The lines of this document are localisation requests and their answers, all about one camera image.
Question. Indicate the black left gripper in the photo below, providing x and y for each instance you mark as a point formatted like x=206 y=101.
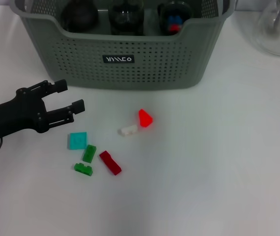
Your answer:
x=14 y=114

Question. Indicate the teal square plate brick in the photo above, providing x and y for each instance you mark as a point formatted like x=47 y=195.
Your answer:
x=78 y=140

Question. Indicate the green notched brick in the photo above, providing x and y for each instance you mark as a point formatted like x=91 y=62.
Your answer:
x=83 y=169

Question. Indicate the dark red long brick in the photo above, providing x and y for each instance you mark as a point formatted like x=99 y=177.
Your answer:
x=110 y=163

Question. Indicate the small red brick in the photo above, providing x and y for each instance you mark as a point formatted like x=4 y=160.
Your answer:
x=174 y=27

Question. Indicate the blue square plate brick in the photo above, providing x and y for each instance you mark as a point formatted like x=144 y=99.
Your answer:
x=175 y=19

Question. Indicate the grey-green plastic storage bin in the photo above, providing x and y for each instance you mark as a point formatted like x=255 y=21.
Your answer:
x=154 y=68

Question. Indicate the small white brick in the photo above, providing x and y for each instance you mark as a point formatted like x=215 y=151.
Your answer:
x=127 y=130

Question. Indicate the red wedge brick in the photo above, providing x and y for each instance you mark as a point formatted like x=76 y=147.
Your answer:
x=145 y=119

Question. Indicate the black teapot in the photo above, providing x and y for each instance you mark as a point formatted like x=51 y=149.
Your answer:
x=79 y=17

